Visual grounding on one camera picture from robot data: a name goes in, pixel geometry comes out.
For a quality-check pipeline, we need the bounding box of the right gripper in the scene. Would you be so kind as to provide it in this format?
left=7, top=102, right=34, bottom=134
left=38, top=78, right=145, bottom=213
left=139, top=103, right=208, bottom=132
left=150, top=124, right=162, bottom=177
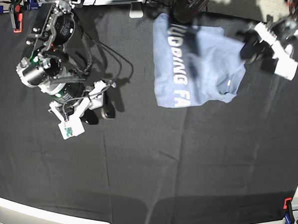
left=48, top=80, right=116, bottom=125

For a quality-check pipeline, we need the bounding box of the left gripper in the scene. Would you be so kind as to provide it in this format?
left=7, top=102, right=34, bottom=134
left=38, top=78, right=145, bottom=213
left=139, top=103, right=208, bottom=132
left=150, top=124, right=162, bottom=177
left=240, top=22, right=293, bottom=65

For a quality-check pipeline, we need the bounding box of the light blue t-shirt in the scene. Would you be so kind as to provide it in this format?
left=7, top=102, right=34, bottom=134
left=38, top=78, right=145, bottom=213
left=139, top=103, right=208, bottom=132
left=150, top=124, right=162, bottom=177
left=153, top=14, right=246, bottom=108

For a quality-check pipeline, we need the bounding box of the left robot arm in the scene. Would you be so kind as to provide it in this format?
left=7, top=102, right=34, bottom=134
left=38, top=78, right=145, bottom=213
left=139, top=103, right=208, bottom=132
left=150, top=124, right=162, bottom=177
left=240, top=0, right=298, bottom=63

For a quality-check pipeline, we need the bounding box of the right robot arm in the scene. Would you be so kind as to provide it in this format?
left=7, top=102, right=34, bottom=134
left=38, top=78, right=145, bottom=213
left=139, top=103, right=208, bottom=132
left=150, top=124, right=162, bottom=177
left=16, top=0, right=116, bottom=125

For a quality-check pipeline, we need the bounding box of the black table cloth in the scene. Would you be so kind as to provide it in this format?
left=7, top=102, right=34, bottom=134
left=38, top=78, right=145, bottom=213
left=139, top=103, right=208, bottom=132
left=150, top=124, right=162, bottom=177
left=0, top=7, right=298, bottom=224

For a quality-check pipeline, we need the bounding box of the orange black clamp far left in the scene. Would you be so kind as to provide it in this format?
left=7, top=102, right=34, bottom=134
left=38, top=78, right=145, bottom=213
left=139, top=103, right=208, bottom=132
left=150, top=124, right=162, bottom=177
left=8, top=5, right=23, bottom=33

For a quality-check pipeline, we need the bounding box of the orange blue clamp near right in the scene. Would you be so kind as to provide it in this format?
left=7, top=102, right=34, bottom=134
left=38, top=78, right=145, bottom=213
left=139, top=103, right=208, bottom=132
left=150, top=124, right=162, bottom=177
left=283, top=197, right=295, bottom=224

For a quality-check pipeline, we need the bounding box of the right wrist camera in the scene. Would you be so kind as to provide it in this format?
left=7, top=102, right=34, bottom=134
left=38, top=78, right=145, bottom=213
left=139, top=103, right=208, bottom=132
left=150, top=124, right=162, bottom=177
left=58, top=118, right=85, bottom=140

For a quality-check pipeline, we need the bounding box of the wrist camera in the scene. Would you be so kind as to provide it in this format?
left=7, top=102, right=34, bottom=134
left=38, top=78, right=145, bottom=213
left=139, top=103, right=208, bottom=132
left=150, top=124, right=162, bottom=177
left=58, top=118, right=85, bottom=140
left=274, top=57, right=298, bottom=81

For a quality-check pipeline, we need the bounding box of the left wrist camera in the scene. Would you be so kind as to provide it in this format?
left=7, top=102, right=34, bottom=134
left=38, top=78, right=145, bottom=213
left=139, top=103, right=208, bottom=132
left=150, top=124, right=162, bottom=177
left=274, top=57, right=298, bottom=81

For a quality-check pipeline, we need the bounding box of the white camera stand base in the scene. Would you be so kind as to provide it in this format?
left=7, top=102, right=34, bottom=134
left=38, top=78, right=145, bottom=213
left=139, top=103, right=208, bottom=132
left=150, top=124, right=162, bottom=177
left=129, top=2, right=144, bottom=19

